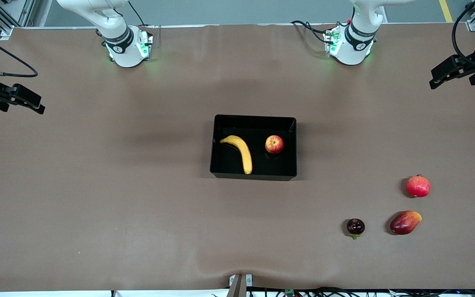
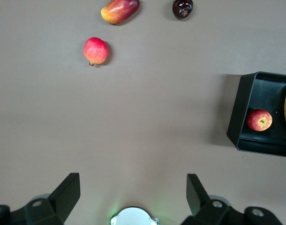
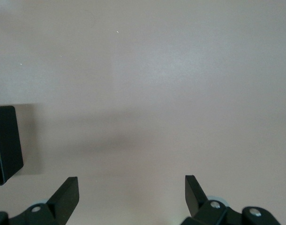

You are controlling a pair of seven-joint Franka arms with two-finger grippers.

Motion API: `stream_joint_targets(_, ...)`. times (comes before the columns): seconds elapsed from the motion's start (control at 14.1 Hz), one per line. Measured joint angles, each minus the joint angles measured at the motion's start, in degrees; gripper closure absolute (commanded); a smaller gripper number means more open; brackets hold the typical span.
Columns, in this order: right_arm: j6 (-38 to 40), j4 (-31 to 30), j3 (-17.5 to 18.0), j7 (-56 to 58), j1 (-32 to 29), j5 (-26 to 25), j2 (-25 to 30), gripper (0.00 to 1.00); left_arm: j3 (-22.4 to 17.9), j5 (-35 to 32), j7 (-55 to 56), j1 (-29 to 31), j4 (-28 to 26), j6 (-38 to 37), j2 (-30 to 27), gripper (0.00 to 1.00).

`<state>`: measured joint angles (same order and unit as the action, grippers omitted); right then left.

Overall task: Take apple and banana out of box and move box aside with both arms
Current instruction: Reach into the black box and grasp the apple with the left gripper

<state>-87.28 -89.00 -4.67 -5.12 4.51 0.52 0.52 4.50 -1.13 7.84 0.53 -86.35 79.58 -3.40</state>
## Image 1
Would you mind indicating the wrinkled table cover sheet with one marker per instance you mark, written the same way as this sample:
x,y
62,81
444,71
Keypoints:
x,y
138,206

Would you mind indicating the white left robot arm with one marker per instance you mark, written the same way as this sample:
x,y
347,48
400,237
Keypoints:
x,y
353,51

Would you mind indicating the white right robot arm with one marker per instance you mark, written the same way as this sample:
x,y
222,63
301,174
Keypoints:
x,y
124,49

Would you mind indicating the yellow banana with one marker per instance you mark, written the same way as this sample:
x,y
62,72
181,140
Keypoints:
x,y
243,152

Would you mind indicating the red pomegranate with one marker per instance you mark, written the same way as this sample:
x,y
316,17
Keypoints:
x,y
418,187

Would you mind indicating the red yellow apple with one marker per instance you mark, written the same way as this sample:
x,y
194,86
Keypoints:
x,y
274,144

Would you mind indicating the black rectangular plastic box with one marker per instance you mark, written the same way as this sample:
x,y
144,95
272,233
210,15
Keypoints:
x,y
258,167

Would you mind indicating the red yellow mango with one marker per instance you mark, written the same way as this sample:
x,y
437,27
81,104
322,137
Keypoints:
x,y
404,223

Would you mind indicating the dark purple mangosteen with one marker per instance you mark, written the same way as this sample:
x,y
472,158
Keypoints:
x,y
356,227

